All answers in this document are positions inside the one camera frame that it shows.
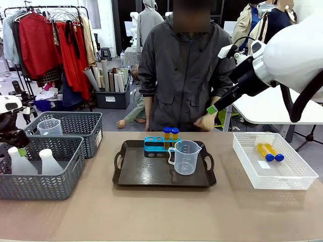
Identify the patterned grey box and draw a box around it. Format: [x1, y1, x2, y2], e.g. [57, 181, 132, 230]
[122, 46, 144, 67]

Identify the mannequin in beige coat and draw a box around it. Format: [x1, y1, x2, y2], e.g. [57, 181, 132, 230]
[230, 2, 263, 51]

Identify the large grey plastic basket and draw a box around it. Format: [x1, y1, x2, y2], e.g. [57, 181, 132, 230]
[0, 136, 86, 201]

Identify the small grey plastic basket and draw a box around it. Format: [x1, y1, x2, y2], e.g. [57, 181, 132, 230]
[23, 111, 104, 159]

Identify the black camera equipment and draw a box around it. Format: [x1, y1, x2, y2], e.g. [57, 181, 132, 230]
[10, 79, 31, 101]

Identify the white paper roll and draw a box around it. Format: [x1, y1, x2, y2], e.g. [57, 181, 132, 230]
[113, 72, 125, 93]

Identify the green chair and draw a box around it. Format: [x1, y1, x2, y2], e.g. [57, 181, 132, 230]
[217, 109, 240, 132]

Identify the person's left hand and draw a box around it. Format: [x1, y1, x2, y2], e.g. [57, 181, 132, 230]
[192, 112, 216, 132]

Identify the red shirt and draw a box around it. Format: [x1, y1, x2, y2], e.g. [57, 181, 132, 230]
[18, 12, 63, 79]

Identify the red pleated dress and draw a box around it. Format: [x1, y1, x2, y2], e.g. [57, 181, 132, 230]
[55, 21, 92, 101]

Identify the black clothes rack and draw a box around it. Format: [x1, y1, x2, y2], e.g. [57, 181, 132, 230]
[3, 5, 93, 112]

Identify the mannequin in grey hoodie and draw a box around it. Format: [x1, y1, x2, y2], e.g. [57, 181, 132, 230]
[137, 0, 165, 53]

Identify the person's left forearm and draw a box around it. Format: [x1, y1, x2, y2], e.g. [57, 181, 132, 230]
[208, 80, 236, 117]

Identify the dark grey storage crate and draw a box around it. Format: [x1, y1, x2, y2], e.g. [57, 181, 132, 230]
[95, 77, 131, 110]

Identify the clear measuring cup with handle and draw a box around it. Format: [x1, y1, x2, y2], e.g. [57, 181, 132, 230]
[167, 140, 203, 176]

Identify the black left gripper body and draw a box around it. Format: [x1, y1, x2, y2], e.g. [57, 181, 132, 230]
[0, 112, 30, 149]

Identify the grey paper roll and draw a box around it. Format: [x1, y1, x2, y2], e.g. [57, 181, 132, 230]
[82, 67, 101, 92]

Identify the black step stool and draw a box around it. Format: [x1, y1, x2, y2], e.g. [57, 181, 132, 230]
[100, 46, 113, 61]

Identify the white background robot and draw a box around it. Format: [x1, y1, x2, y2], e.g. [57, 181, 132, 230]
[129, 11, 142, 51]

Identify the clear plastic beaker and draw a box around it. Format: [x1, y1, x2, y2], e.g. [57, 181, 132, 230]
[37, 118, 64, 136]

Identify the beige garment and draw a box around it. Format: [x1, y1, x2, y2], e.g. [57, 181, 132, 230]
[80, 16, 98, 67]

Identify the light grey-blue garment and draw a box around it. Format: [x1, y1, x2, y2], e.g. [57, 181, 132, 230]
[2, 11, 21, 65]

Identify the white plastic mesh basket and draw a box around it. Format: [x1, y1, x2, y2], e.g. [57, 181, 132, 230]
[232, 132, 319, 191]

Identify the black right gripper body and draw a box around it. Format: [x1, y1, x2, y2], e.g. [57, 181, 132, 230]
[228, 56, 269, 98]

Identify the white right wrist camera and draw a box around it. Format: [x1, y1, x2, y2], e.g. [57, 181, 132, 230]
[218, 44, 240, 59]

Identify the child mannequin in green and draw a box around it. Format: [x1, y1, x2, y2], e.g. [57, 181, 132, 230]
[117, 64, 152, 132]

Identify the white plastic flask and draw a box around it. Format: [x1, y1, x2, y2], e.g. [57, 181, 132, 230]
[38, 148, 64, 175]
[7, 146, 39, 175]

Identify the person in grey jacket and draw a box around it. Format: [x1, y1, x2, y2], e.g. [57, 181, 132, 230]
[137, 0, 237, 132]

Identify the white table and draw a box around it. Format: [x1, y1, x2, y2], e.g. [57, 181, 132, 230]
[227, 85, 323, 126]

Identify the dark brown serving tray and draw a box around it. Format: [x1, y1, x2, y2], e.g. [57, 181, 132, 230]
[112, 140, 217, 188]

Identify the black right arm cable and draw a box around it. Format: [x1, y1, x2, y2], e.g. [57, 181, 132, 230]
[279, 72, 323, 124]

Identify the amber tube with blue cap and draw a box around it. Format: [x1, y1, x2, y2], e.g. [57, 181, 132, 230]
[163, 127, 173, 150]
[256, 143, 276, 162]
[263, 143, 285, 162]
[171, 127, 180, 149]

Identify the mannequin in navy top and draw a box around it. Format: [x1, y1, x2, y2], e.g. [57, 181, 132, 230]
[259, 0, 297, 46]

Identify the blue test tube rack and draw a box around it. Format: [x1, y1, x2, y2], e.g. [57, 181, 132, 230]
[143, 136, 177, 158]

